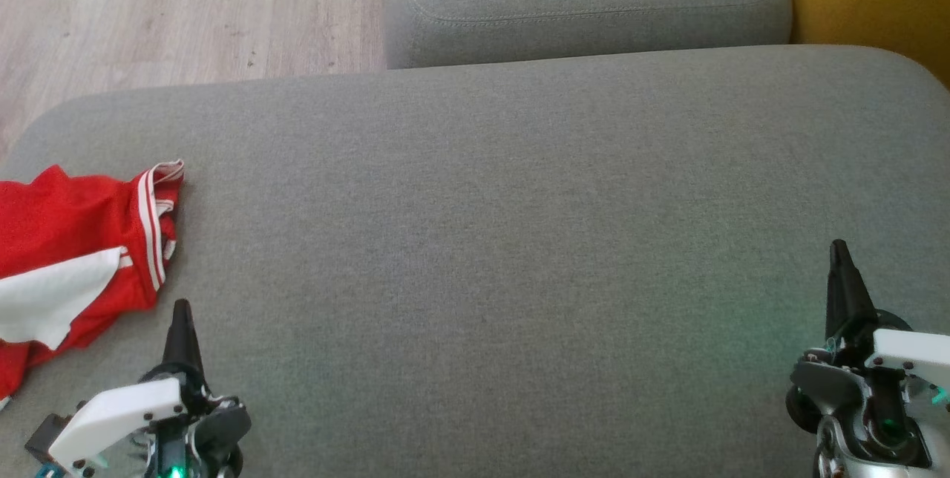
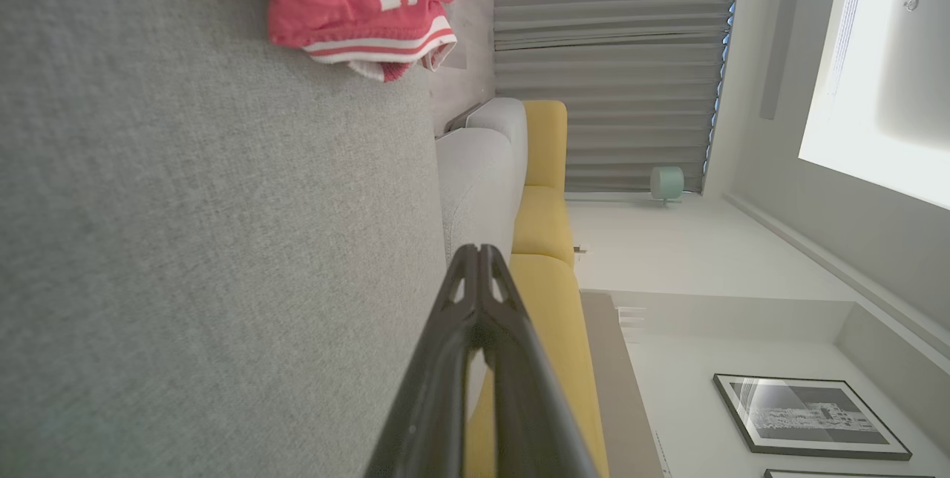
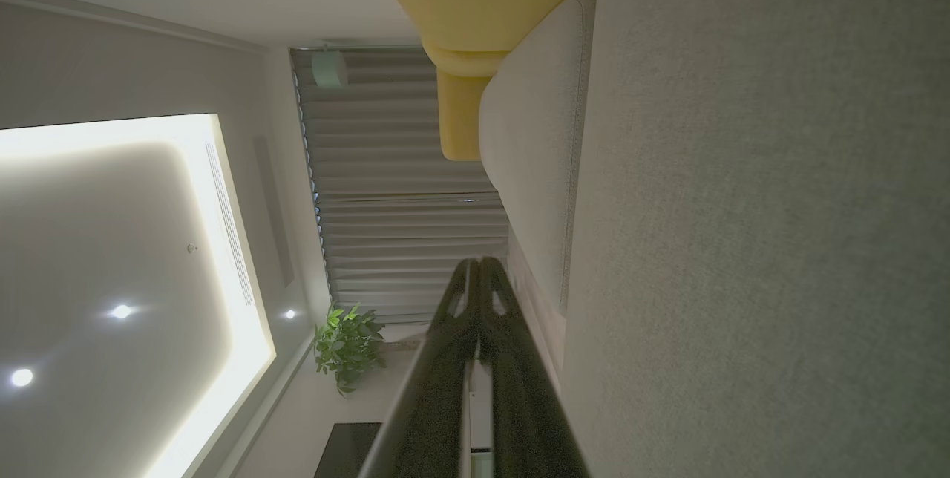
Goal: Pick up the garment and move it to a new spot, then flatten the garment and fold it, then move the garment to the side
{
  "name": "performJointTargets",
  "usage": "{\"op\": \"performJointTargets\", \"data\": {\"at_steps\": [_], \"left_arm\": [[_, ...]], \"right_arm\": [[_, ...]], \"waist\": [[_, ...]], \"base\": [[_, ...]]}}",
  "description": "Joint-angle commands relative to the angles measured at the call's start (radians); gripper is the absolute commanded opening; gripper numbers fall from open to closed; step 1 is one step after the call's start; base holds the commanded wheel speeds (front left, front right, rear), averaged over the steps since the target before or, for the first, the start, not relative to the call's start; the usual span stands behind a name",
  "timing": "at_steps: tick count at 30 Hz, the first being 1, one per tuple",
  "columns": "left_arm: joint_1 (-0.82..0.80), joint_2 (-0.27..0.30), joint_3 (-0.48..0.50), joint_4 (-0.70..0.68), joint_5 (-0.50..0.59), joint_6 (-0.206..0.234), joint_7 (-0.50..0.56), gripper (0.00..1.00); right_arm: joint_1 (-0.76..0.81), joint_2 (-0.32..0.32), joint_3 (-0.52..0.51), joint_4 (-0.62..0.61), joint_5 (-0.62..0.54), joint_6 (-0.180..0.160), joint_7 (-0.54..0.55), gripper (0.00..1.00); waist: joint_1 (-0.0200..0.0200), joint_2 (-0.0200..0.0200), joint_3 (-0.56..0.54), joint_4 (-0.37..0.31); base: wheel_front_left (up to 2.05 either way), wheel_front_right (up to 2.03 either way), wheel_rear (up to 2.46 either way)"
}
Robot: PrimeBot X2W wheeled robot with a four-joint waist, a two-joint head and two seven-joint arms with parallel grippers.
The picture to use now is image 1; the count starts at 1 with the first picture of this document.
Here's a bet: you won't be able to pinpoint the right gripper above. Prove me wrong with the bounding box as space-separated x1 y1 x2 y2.
787 240 950 478

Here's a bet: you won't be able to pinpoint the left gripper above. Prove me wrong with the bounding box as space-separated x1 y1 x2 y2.
48 298 253 478

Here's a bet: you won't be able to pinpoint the red Bulls jersey white sleeves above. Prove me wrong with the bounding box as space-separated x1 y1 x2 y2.
0 160 186 408

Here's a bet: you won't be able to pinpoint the large grey sofa seat cushion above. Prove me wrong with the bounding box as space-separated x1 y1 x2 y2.
0 45 950 478

